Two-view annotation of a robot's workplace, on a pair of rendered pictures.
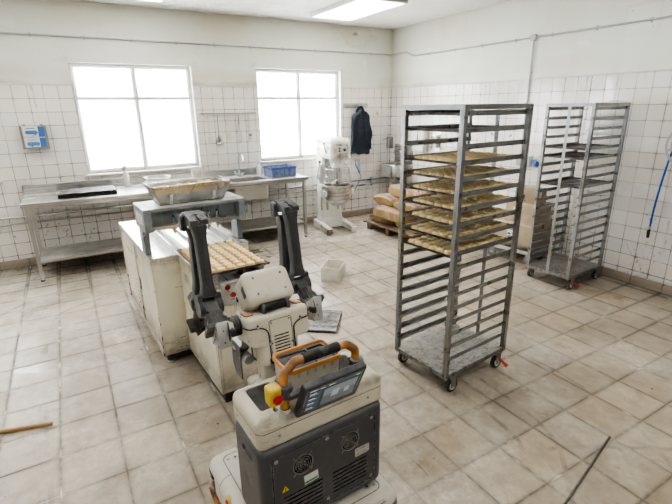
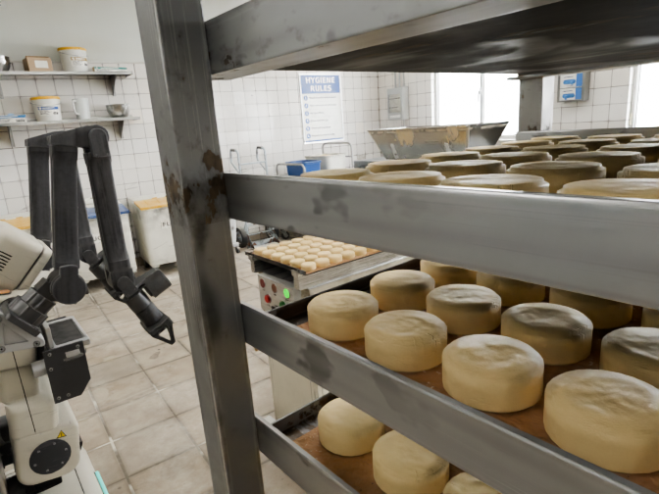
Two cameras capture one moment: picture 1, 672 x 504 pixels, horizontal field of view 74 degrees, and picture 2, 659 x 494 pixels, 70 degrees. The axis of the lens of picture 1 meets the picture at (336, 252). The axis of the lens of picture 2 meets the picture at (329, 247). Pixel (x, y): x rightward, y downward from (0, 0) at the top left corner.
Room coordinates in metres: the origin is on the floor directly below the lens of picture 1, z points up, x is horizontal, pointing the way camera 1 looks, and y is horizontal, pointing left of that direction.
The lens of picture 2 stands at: (2.57, -1.01, 1.36)
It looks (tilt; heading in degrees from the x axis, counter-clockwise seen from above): 15 degrees down; 86
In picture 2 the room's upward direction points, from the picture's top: 4 degrees counter-clockwise
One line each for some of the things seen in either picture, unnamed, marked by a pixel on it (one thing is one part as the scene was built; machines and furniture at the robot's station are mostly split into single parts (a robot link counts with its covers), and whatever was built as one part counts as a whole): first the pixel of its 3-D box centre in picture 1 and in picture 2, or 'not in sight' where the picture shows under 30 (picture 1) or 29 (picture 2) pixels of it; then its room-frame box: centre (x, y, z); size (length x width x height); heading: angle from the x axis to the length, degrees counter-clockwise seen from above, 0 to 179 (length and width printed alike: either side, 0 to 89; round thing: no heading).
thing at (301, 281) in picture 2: (208, 234); (477, 223); (3.39, 1.00, 0.87); 2.01 x 0.03 x 0.07; 33
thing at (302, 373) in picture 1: (306, 367); not in sight; (1.48, 0.12, 0.87); 0.23 x 0.15 x 0.11; 123
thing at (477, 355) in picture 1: (457, 243); not in sight; (2.87, -0.82, 0.93); 0.64 x 0.51 x 1.78; 125
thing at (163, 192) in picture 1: (188, 190); (433, 141); (3.22, 1.06, 1.25); 0.56 x 0.29 x 0.14; 123
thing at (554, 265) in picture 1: (574, 193); not in sight; (4.57, -2.48, 0.93); 0.64 x 0.51 x 1.78; 123
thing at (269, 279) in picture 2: (240, 290); (278, 298); (2.49, 0.58, 0.77); 0.24 x 0.04 x 0.14; 123
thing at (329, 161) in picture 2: not in sight; (326, 163); (3.02, 4.85, 0.89); 0.44 x 0.36 x 0.20; 129
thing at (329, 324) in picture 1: (305, 319); not in sight; (3.60, 0.28, 0.01); 0.60 x 0.40 x 0.03; 82
